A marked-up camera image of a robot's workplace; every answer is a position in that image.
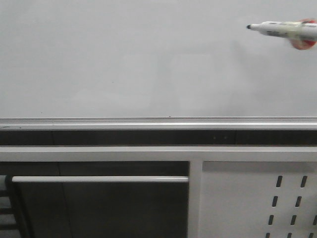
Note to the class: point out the red round magnet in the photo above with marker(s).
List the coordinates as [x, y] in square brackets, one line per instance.
[301, 44]

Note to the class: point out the white black-tipped whiteboard marker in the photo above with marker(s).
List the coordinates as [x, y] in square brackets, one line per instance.
[297, 30]

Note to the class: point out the white perforated pegboard panel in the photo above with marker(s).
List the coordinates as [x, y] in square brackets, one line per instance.
[259, 200]

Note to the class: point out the white horizontal metal rod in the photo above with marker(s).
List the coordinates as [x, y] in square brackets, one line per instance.
[83, 179]

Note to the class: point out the white metal stand frame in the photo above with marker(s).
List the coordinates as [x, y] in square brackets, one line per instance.
[196, 155]

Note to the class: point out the white whiteboard with aluminium frame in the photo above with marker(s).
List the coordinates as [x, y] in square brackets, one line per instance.
[157, 64]

